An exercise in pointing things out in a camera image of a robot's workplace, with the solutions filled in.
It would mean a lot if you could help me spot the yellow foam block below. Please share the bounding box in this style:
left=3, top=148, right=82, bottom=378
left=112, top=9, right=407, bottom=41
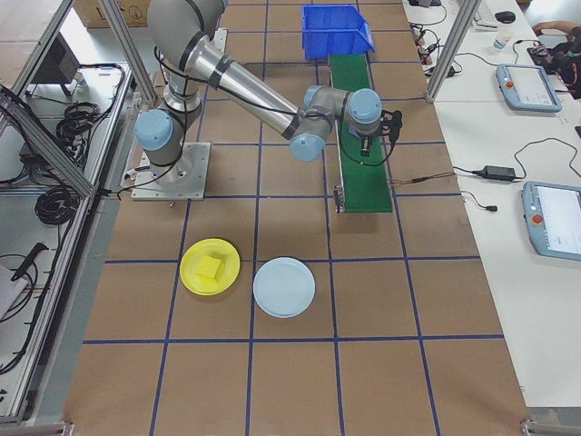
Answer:
left=195, top=254, right=224, bottom=281

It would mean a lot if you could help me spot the person bare forearm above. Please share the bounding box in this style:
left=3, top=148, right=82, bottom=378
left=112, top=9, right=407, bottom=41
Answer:
left=530, top=20, right=576, bottom=37

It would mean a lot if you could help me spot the light blue plate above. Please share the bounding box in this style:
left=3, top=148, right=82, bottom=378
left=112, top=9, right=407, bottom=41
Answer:
left=252, top=256, right=317, bottom=319

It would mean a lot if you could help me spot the yellow plate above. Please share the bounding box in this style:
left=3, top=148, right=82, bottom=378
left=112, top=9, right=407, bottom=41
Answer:
left=180, top=237, right=241, bottom=296

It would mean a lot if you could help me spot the green conveyor belt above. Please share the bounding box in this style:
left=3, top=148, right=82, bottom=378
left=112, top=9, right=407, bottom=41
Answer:
left=329, top=53, right=394, bottom=214

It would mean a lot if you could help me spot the blue plastic bin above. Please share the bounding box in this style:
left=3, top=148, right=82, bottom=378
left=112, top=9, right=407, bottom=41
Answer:
left=300, top=4, right=377, bottom=61

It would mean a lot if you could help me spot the black power adapter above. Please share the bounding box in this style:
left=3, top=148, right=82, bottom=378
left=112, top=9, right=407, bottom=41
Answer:
left=480, top=165, right=517, bottom=180

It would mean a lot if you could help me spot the light blue teach pendant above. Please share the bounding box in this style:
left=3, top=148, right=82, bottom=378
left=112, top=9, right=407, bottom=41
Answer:
left=494, top=63, right=563, bottom=114
left=521, top=180, right=581, bottom=261

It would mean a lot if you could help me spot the person in black shirt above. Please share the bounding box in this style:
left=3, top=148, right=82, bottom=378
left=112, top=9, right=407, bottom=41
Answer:
left=539, top=34, right=581, bottom=96

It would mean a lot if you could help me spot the brown cardboard box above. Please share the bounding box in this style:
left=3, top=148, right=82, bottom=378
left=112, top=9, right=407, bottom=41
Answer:
left=72, top=0, right=153, bottom=29

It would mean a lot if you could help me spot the black rectangular panel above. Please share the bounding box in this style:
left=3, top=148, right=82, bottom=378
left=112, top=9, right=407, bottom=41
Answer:
left=34, top=34, right=82, bottom=97

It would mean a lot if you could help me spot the aluminium extrusion bar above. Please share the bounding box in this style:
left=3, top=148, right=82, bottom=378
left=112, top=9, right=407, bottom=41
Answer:
left=521, top=417, right=581, bottom=436
left=0, top=420, right=74, bottom=436

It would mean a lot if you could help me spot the aluminium frame bracket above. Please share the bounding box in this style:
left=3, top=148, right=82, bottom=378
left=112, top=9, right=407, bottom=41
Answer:
left=425, top=0, right=483, bottom=104

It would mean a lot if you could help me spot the coiled black cable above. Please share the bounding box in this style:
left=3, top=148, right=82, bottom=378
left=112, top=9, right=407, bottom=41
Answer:
left=35, top=184, right=77, bottom=226
left=56, top=102, right=99, bottom=154

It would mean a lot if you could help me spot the metal V-shaped frame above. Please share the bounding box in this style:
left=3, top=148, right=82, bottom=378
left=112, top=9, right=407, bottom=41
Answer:
left=0, top=0, right=158, bottom=426

